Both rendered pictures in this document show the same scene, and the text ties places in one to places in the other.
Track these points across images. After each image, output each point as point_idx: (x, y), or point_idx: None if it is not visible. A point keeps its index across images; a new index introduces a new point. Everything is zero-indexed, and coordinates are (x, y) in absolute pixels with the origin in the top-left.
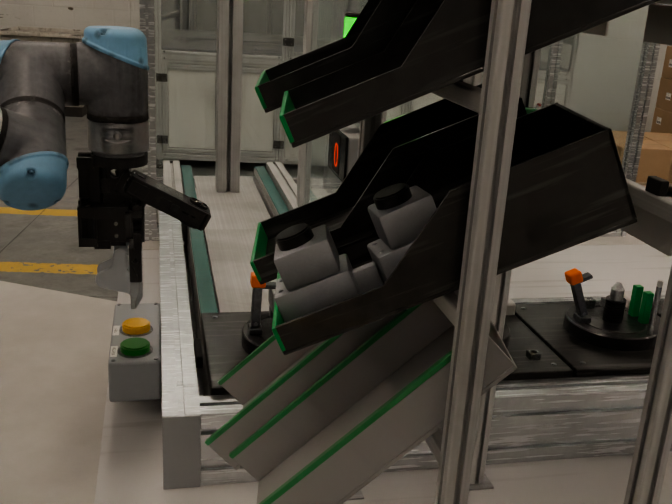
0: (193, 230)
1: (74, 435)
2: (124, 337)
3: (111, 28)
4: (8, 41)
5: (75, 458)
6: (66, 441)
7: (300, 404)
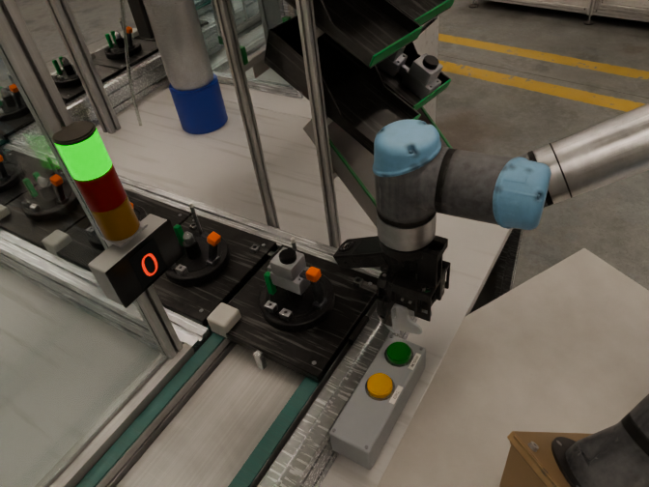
0: None
1: (451, 386)
2: (395, 379)
3: (416, 124)
4: (518, 158)
5: (459, 361)
6: (459, 383)
7: None
